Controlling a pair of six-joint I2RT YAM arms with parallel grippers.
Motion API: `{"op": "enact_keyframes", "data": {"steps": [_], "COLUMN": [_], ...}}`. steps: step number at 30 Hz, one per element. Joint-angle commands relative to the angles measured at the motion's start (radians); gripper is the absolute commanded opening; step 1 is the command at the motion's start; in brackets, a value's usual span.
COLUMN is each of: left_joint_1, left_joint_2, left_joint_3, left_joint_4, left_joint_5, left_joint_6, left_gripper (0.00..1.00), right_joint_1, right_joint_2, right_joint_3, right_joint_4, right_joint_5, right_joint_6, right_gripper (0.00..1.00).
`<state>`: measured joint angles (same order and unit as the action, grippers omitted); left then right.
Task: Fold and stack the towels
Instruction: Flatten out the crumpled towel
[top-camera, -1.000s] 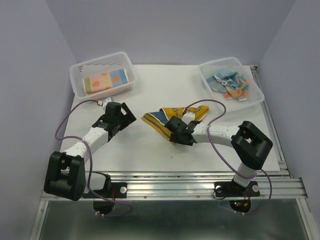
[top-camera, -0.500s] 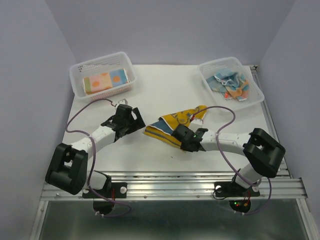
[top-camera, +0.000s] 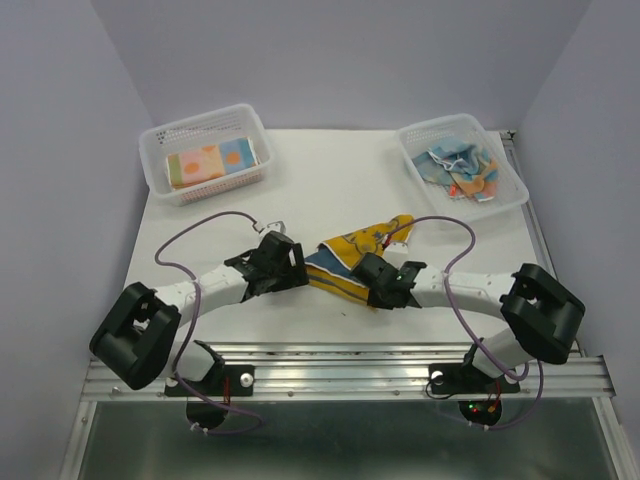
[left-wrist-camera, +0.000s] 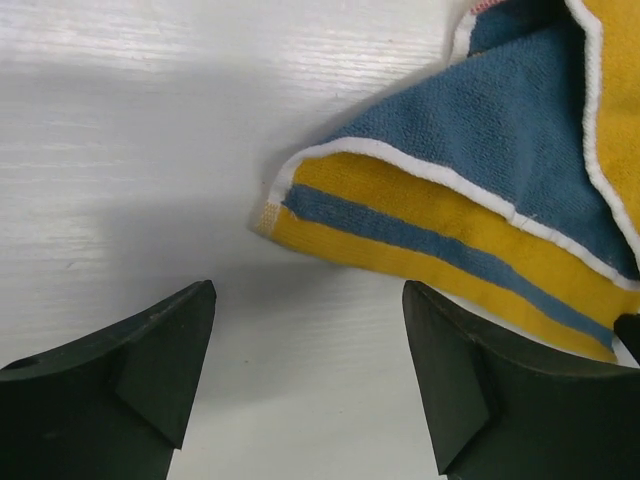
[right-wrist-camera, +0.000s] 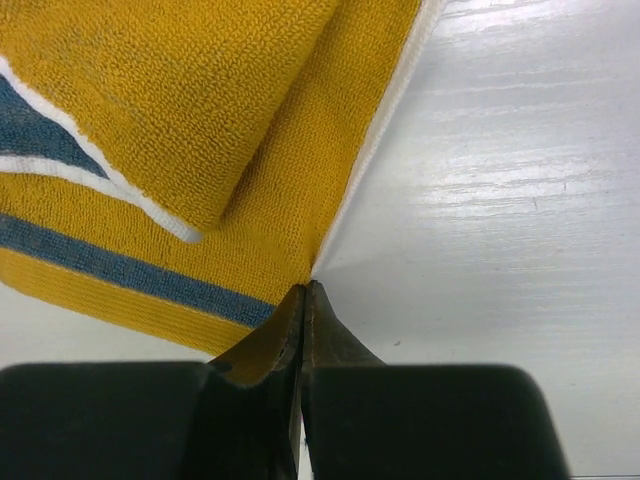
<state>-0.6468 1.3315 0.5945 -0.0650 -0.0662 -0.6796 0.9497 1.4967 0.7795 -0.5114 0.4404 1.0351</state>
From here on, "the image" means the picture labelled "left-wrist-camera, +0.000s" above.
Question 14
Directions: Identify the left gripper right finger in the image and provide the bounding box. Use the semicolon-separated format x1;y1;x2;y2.
402;281;639;479

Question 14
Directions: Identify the yellow blue hello towel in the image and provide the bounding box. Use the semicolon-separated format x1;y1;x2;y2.
257;1;639;362

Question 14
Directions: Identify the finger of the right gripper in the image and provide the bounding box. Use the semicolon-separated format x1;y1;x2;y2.
614;313;640;360

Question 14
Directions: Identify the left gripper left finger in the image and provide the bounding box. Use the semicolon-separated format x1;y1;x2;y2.
1;280;216;479

